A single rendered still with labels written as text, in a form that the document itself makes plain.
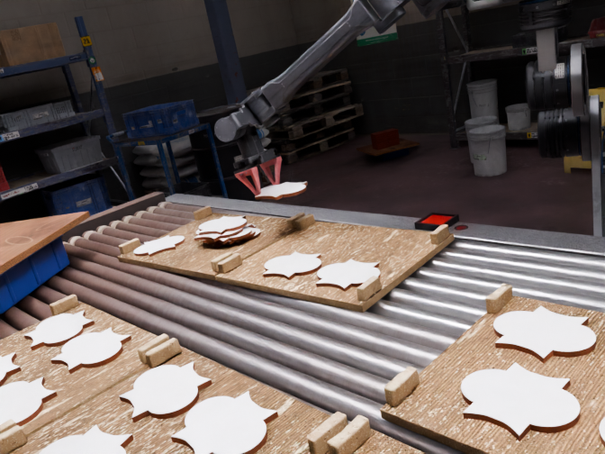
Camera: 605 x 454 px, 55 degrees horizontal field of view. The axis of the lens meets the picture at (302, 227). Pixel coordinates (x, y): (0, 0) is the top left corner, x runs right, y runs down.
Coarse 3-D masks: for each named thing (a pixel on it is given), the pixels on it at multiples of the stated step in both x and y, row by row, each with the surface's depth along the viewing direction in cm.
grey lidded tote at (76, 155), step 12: (60, 144) 528; (72, 144) 522; (84, 144) 531; (96, 144) 541; (48, 156) 519; (60, 156) 516; (72, 156) 524; (84, 156) 533; (96, 156) 543; (48, 168) 531; (60, 168) 518; (72, 168) 526
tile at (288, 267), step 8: (288, 256) 131; (296, 256) 130; (304, 256) 129; (312, 256) 129; (320, 256) 129; (272, 264) 129; (280, 264) 128; (288, 264) 127; (296, 264) 126; (304, 264) 125; (312, 264) 124; (320, 264) 123; (272, 272) 124; (280, 272) 123; (288, 272) 123; (296, 272) 122; (304, 272) 121; (312, 272) 122
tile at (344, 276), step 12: (336, 264) 122; (348, 264) 120; (360, 264) 119; (372, 264) 118; (324, 276) 117; (336, 276) 116; (348, 276) 115; (360, 276) 114; (372, 276) 113; (348, 288) 111
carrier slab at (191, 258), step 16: (192, 224) 174; (256, 224) 162; (272, 224) 159; (192, 240) 160; (256, 240) 149; (272, 240) 147; (128, 256) 158; (144, 256) 155; (160, 256) 152; (176, 256) 150; (192, 256) 147; (208, 256) 145; (176, 272) 142; (192, 272) 138; (208, 272) 134
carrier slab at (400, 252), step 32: (320, 224) 151; (352, 224) 146; (256, 256) 138; (352, 256) 126; (384, 256) 123; (416, 256) 120; (256, 288) 123; (288, 288) 117; (320, 288) 114; (352, 288) 111; (384, 288) 109
